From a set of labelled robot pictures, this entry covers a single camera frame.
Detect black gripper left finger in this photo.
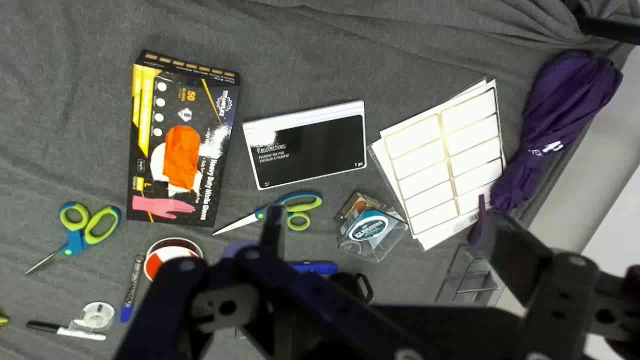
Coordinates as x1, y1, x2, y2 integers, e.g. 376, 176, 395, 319
112, 204, 416, 360

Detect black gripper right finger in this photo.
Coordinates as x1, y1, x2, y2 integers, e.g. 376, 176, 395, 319
465, 210, 640, 360

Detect black colourful craft box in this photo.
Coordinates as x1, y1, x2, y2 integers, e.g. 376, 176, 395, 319
126, 48, 242, 228

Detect black white-edged booklet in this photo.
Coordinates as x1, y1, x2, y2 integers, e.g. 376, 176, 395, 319
239, 98, 369, 194

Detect red white ribbon spool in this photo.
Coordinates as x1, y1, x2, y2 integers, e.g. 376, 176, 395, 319
140, 236, 205, 284

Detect blue pen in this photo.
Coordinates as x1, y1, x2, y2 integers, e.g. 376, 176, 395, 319
118, 253, 146, 326

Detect small clear tape roll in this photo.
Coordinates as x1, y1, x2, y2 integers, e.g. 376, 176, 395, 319
69, 301, 118, 333

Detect clear desk tray organiser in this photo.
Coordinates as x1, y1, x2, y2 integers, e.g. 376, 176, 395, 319
434, 243, 508, 308

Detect green blue scissors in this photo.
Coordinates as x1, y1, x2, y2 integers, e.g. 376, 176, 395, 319
23, 200, 124, 276
212, 190, 325, 238

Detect black white marker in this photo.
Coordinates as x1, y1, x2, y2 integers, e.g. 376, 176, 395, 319
25, 319, 107, 345

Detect blue flat stapler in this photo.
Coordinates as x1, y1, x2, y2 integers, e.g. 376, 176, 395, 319
288, 258, 340, 281

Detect purple cloth bundle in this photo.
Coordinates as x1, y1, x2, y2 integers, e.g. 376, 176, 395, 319
465, 48, 625, 247

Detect black mug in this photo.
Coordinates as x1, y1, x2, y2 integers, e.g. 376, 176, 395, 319
331, 271, 376, 307

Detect gray table cloth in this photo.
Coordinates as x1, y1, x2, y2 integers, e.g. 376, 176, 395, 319
0, 0, 640, 360

